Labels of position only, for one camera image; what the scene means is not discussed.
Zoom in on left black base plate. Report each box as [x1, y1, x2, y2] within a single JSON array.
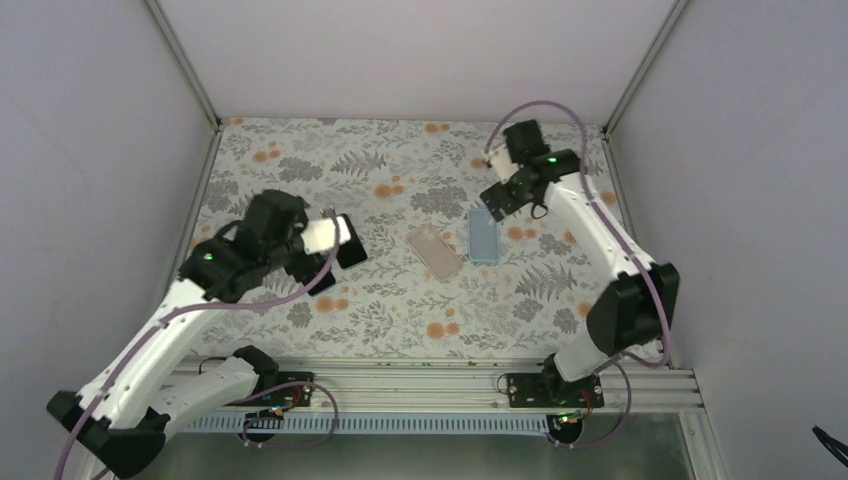
[[228, 371, 314, 409]]

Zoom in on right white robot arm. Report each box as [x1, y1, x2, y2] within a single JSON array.
[[480, 120, 680, 408]]

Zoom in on aluminium corner post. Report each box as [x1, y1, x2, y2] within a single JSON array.
[[604, 0, 692, 138], [143, 0, 221, 131]]

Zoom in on aluminium mounting rail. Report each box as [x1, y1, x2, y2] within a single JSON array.
[[158, 358, 705, 416]]

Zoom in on light blue phone case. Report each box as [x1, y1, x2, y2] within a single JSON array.
[[467, 209, 500, 264]]

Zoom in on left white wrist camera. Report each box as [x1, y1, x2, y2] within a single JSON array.
[[300, 215, 353, 255]]

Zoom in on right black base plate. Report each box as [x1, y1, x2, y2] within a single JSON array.
[[506, 372, 605, 408]]

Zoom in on slotted grey cable duct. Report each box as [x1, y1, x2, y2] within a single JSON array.
[[178, 414, 555, 436]]

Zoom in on black object at edge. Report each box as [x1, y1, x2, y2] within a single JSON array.
[[811, 425, 848, 467]]

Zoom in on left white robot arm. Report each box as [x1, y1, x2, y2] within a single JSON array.
[[47, 190, 355, 479]]

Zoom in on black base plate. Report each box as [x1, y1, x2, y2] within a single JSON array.
[[506, 372, 605, 408], [228, 371, 314, 409]]

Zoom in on floral patterned table mat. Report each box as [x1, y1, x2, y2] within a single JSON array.
[[190, 117, 601, 359]]

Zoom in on green phone black screen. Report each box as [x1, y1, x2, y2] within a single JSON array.
[[336, 214, 368, 270]]

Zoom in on right aluminium corner post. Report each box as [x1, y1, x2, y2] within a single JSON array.
[[604, 0, 692, 138]]

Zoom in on left aluminium corner post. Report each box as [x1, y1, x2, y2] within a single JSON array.
[[143, 0, 221, 131]]

